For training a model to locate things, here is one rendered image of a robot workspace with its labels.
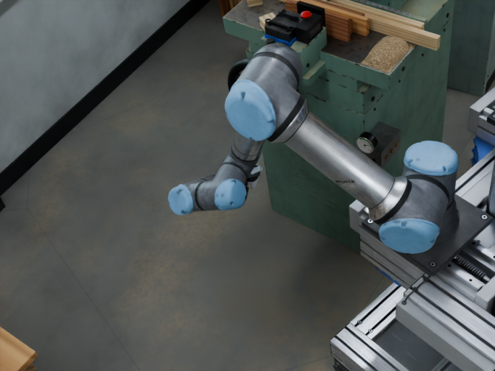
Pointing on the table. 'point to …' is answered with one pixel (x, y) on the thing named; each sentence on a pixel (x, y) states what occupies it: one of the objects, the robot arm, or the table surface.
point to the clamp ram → (311, 9)
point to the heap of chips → (387, 53)
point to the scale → (385, 7)
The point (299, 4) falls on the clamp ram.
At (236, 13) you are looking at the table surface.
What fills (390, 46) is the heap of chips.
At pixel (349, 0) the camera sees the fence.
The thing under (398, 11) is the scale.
